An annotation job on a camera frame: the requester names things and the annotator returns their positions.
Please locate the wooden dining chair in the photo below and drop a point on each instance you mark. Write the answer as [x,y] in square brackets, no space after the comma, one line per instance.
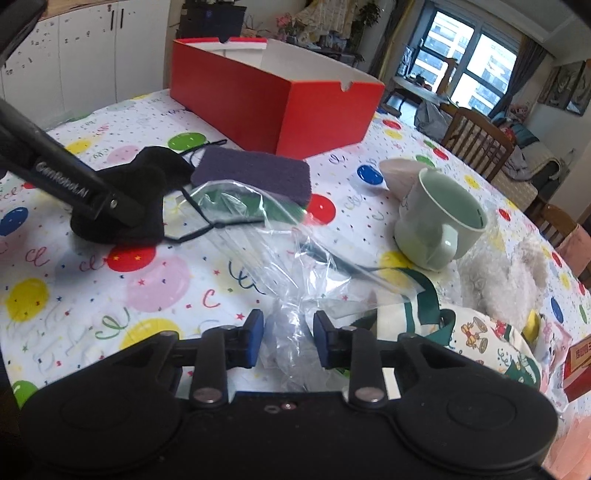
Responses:
[473,139]

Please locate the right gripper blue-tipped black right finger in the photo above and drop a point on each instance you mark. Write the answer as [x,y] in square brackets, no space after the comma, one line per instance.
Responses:
[356,350]

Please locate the wooden chair with pink towel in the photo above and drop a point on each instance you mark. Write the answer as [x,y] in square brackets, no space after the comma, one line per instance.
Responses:
[555,225]

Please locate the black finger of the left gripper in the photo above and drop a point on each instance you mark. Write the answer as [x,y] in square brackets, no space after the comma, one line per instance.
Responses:
[32,155]

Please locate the large window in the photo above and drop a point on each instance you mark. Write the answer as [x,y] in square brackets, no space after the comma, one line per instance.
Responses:
[484,49]

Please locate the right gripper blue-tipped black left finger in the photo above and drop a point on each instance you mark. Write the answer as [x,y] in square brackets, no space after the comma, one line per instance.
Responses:
[219,350]

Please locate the red cardboard shoe box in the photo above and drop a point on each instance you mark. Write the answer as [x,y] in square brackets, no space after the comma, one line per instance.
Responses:
[273,97]

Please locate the pink towel on chair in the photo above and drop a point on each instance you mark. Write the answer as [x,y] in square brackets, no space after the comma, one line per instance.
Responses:
[575,250]

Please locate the framed wall picture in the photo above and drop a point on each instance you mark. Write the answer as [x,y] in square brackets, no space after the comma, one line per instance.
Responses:
[568,88]

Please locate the yellow sponge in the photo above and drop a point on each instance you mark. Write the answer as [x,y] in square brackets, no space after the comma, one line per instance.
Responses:
[532,327]

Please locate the sofa with white cover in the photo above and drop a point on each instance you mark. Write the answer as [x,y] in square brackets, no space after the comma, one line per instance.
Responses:
[531,170]

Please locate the clear plastic zip bag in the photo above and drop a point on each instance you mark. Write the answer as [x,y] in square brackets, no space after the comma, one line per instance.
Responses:
[272,245]

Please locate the balloon print tablecloth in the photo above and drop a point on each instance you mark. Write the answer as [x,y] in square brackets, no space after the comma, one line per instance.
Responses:
[66,305]

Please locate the christmas print cloth bag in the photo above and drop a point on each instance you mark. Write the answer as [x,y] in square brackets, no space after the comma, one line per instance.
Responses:
[480,336]

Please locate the white fluffy sock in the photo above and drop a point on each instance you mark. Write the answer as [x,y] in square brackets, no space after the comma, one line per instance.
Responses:
[505,287]

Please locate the pale green ceramic mug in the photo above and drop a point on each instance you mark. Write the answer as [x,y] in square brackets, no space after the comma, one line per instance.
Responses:
[439,221]

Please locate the red small carton box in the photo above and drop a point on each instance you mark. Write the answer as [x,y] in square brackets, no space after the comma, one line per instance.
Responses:
[577,372]

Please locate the black cloth face mask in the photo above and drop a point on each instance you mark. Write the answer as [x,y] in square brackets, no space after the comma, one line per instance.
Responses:
[154,173]

